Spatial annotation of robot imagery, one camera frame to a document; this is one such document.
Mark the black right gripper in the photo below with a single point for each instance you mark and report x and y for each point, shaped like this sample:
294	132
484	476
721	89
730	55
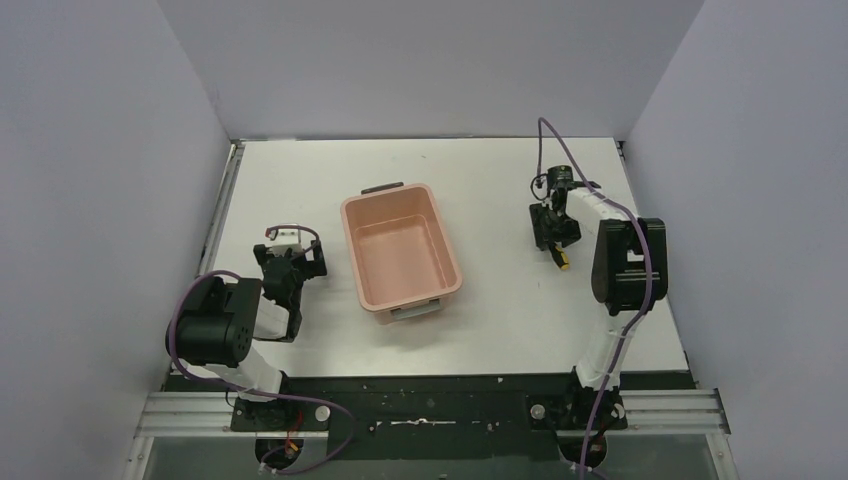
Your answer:
548	230

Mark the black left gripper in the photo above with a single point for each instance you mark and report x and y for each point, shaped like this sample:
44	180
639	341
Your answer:
308	262

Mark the yellow black screwdriver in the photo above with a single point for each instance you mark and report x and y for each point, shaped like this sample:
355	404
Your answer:
559	257

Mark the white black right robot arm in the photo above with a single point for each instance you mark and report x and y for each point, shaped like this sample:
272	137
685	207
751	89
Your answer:
628	276

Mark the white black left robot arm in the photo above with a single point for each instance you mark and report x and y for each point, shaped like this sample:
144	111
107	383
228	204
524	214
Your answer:
222	314

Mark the pink plastic bin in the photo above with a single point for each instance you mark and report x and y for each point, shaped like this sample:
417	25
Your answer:
403	261

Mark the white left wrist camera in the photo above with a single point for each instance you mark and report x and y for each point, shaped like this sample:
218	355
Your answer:
286	240

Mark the black round right wrist camera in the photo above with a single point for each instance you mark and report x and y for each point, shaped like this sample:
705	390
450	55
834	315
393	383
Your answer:
559	177

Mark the aluminium table edge rail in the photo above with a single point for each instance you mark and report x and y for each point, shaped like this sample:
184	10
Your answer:
223	200

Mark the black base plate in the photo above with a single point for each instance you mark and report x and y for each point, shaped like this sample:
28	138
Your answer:
415	418

